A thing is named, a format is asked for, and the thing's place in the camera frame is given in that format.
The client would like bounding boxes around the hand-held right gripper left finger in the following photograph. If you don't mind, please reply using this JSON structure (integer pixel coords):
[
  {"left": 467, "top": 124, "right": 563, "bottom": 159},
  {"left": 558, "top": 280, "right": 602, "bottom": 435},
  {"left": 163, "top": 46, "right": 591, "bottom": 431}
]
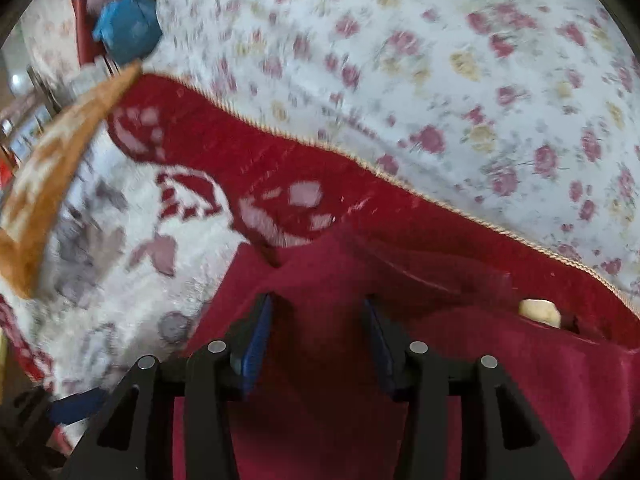
[{"left": 60, "top": 293, "right": 274, "bottom": 480}]

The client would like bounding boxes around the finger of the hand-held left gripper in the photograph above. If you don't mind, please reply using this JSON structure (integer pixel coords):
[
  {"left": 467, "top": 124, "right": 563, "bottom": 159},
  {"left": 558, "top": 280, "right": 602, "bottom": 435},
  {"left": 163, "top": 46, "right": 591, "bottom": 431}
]
[{"left": 47, "top": 387, "right": 111, "bottom": 426}]

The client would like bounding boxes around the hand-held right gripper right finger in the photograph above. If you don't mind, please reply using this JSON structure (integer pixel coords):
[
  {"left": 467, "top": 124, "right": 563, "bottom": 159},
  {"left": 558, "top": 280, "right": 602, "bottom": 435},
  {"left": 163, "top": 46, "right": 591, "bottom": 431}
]
[{"left": 364, "top": 298, "right": 576, "bottom": 480}]

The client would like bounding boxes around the dark red garment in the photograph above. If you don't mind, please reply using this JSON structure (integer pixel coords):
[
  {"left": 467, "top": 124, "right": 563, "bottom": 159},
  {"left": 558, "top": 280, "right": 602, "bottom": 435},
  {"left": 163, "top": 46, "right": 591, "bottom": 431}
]
[{"left": 172, "top": 232, "right": 640, "bottom": 480}]

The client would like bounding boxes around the red and white patterned blanket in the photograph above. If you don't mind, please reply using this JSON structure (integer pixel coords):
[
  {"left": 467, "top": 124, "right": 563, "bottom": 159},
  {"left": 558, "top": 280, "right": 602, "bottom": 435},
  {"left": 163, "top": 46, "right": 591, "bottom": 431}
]
[{"left": 0, "top": 72, "right": 640, "bottom": 456}]

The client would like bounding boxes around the orange and white patterned cloth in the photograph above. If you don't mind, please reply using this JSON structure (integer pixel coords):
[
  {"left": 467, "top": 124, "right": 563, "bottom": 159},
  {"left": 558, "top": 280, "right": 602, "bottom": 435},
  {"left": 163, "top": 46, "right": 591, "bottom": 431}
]
[{"left": 0, "top": 60, "right": 143, "bottom": 298}]

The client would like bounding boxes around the white floral bed sheet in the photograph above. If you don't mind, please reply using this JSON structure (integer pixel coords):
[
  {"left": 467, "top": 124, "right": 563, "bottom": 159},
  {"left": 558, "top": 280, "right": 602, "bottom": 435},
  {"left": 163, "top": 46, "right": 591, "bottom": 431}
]
[{"left": 145, "top": 0, "right": 640, "bottom": 306}]

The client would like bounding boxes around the cluttered shelf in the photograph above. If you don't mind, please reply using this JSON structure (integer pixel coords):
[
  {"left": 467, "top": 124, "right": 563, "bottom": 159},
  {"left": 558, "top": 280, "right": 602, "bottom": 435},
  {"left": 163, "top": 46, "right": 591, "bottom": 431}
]
[{"left": 0, "top": 60, "right": 76, "bottom": 181}]

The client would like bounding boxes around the blue plastic bag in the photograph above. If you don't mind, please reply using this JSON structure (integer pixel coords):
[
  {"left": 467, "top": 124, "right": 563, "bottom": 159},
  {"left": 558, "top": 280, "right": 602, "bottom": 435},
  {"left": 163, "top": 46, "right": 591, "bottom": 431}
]
[{"left": 92, "top": 0, "right": 163, "bottom": 63}]

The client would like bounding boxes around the red board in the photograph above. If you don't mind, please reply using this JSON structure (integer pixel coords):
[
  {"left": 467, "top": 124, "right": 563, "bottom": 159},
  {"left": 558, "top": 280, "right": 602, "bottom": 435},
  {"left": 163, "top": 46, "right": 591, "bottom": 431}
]
[{"left": 67, "top": 0, "right": 106, "bottom": 66}]

